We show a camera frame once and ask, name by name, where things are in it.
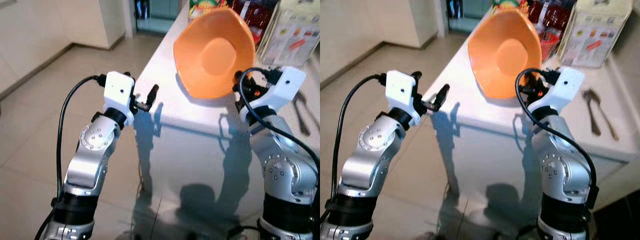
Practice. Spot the metal spoon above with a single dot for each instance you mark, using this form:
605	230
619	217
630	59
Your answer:
591	110
301	112

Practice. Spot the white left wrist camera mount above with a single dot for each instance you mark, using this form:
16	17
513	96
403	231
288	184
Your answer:
117	95
400	92

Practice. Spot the orange plastic bowl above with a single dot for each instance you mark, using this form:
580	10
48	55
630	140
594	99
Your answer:
215	55
505	55

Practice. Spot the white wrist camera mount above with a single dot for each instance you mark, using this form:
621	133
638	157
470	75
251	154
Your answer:
562	90
400	92
117	95
280	90

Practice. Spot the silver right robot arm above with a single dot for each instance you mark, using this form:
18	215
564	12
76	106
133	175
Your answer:
285	175
562	175

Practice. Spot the colourful printed food package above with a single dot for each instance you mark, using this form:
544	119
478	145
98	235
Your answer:
507	5
205	7

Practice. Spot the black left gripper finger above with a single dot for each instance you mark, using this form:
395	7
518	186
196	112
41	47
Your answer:
441	95
153	95

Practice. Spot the white printed carton box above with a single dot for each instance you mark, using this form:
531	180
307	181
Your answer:
595	35
292	35

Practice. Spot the red snack package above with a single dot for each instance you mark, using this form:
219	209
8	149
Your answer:
550	22
257	17

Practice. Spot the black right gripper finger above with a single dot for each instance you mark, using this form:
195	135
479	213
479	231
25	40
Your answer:
238	82
523	89

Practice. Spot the metal fork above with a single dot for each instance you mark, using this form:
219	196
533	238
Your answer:
607	120

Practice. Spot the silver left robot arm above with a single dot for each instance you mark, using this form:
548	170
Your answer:
87	160
365	160

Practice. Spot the white cabinet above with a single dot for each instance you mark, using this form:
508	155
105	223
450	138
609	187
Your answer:
405	22
95	22

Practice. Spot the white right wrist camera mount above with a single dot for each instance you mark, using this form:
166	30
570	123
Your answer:
562	90
280	90

